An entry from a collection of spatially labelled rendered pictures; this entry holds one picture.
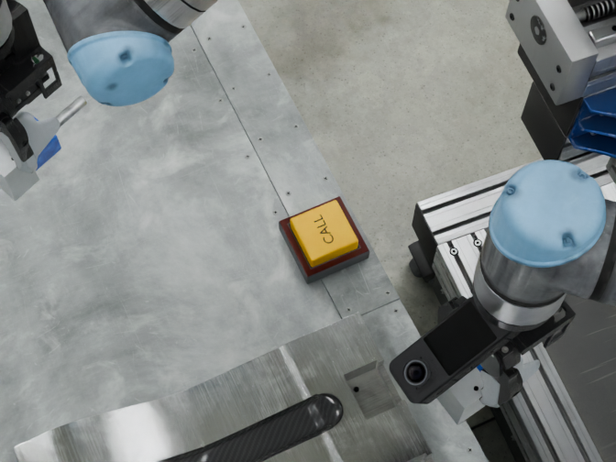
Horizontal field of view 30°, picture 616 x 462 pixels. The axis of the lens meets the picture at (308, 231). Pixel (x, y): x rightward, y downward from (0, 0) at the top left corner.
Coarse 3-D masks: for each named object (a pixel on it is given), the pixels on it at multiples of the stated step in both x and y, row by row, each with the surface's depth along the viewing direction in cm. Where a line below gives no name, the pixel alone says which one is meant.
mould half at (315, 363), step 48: (336, 336) 120; (240, 384) 118; (288, 384) 118; (336, 384) 118; (48, 432) 111; (96, 432) 112; (144, 432) 114; (192, 432) 116; (336, 432) 116; (384, 432) 116
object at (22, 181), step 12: (72, 108) 127; (36, 120) 125; (60, 120) 126; (0, 144) 122; (48, 144) 124; (0, 156) 122; (48, 156) 125; (0, 168) 121; (12, 168) 121; (0, 180) 123; (12, 180) 122; (24, 180) 124; (36, 180) 126; (12, 192) 124; (24, 192) 126
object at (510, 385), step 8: (504, 368) 101; (512, 368) 101; (504, 376) 101; (512, 376) 100; (520, 376) 102; (504, 384) 102; (512, 384) 101; (520, 384) 102; (504, 392) 103; (512, 392) 102; (504, 400) 104
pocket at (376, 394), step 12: (348, 372) 118; (360, 372) 120; (372, 372) 121; (384, 372) 120; (348, 384) 121; (360, 384) 121; (372, 384) 121; (384, 384) 120; (360, 396) 120; (372, 396) 120; (384, 396) 120; (396, 396) 119; (360, 408) 120; (372, 408) 120; (384, 408) 120
